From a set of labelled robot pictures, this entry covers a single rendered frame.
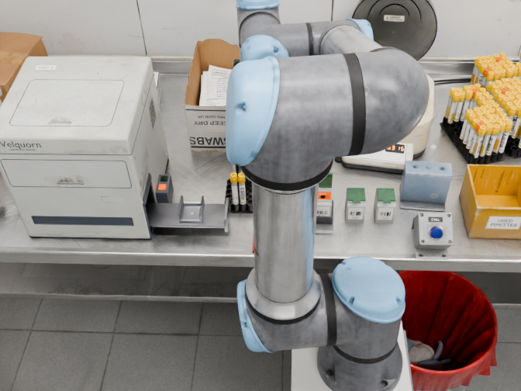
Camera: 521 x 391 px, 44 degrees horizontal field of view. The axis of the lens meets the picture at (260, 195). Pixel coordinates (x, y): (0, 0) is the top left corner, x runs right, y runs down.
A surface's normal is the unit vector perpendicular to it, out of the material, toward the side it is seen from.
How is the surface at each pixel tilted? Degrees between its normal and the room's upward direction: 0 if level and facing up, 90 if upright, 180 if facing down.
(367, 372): 68
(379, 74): 20
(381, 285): 9
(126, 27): 90
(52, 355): 0
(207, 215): 0
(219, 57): 88
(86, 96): 0
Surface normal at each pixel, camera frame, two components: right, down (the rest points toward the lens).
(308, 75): 0.01, -0.50
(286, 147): 0.08, 0.74
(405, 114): 0.61, 0.32
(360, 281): 0.11, -0.76
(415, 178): -0.13, 0.71
